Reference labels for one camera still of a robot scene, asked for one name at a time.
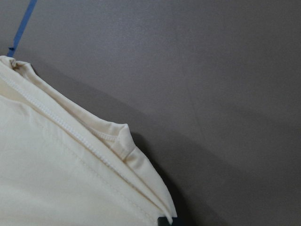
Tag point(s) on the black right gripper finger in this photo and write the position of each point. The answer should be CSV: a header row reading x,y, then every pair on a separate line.
x,y
163,221

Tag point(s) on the cream long-sleeve graphic shirt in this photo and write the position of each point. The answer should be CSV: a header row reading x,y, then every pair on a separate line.
x,y
60,165

